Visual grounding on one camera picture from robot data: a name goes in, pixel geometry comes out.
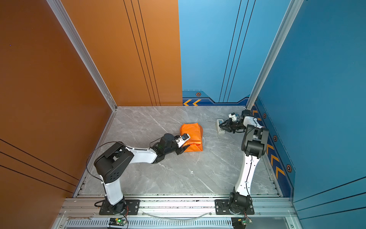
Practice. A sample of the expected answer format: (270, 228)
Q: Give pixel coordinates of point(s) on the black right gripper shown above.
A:
(229, 125)

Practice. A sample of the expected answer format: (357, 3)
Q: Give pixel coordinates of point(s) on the white tape dispenser blue roll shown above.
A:
(220, 131)

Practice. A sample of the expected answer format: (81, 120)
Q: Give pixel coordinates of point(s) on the yellow wrapping paper sheet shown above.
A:
(195, 131)

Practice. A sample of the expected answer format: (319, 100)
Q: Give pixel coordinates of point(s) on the left green circuit board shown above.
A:
(118, 223)

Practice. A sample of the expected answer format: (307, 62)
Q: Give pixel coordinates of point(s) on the aluminium corner post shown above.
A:
(283, 30)
(65, 21)

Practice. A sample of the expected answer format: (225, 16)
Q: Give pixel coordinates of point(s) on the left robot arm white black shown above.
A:
(115, 160)

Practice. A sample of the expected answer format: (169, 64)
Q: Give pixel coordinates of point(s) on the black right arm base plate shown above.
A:
(224, 207)

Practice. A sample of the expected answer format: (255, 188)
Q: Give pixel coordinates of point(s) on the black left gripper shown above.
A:
(181, 149)

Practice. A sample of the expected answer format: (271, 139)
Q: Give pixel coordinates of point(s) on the aluminium front rail frame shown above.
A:
(177, 212)

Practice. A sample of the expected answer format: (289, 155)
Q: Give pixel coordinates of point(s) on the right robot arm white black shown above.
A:
(254, 147)

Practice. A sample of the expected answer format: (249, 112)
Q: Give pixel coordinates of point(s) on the right green circuit board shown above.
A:
(240, 223)

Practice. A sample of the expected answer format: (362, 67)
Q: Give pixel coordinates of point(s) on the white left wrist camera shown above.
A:
(173, 141)

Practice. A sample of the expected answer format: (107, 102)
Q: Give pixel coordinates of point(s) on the green circuit board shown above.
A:
(118, 223)
(240, 223)

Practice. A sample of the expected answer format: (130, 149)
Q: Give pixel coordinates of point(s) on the left aluminium corner post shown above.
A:
(65, 21)

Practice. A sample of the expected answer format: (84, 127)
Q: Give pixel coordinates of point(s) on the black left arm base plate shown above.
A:
(123, 207)

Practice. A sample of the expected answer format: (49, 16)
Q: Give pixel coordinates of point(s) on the right aluminium corner post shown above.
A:
(283, 30)

